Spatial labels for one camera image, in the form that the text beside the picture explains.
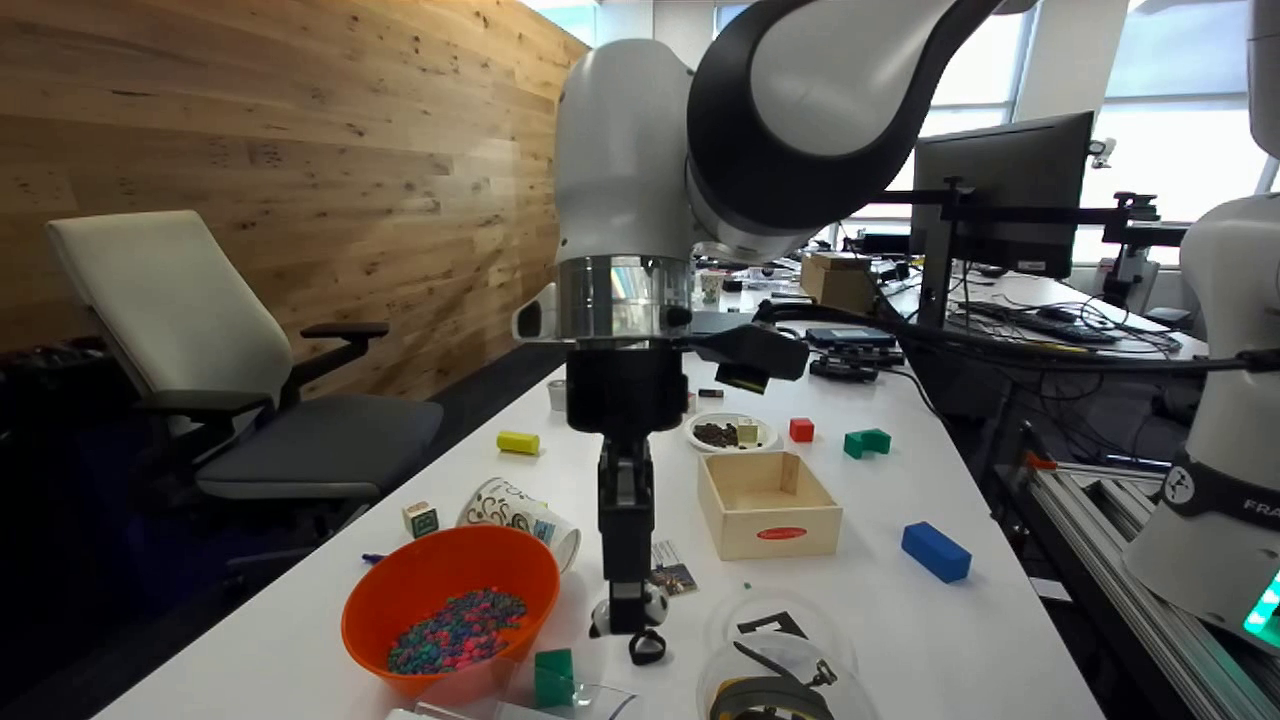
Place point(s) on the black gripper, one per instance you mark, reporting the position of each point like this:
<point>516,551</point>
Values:
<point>627,393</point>

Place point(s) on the small panda figurine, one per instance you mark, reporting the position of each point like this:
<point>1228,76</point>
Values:
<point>628,615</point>

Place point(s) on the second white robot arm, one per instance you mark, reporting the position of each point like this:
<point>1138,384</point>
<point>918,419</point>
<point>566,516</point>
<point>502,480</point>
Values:
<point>1214,537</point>

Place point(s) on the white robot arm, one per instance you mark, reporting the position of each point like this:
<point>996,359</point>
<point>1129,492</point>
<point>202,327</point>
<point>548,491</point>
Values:
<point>793,119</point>

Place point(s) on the small printed card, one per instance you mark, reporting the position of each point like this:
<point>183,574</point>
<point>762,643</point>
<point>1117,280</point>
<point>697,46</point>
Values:
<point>673,574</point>

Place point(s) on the open wooden box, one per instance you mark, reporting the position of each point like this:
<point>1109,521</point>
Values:
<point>767,504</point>

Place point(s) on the yellow block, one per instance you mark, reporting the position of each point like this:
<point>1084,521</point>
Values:
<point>516,442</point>

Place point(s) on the white dish with beans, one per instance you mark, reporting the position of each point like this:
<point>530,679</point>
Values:
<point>728,432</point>

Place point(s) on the green cube block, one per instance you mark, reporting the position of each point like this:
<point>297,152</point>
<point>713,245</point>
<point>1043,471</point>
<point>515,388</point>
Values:
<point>552,679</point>

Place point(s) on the clear lid with marker tag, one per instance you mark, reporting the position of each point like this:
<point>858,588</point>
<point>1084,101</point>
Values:
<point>767,631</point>

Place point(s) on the small red block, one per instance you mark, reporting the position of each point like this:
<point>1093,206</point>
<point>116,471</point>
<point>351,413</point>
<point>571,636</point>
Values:
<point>801,430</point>

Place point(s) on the orange bowl with beads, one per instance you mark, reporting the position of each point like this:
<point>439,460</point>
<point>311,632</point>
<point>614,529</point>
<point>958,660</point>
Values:
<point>448,615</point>

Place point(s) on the small patterned cube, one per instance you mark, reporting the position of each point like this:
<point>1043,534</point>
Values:
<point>422,521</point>

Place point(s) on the green arch block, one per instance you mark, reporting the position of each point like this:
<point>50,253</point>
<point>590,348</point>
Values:
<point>870,442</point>

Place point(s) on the blue rectangular block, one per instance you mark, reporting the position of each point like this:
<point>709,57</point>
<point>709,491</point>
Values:
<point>939,555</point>

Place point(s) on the white office chair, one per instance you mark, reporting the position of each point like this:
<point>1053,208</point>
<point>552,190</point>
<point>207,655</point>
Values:
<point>202,348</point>

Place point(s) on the black computer monitor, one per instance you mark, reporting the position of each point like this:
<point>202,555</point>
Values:
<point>1019,187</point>

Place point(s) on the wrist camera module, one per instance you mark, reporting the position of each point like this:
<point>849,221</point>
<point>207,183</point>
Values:
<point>740,348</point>

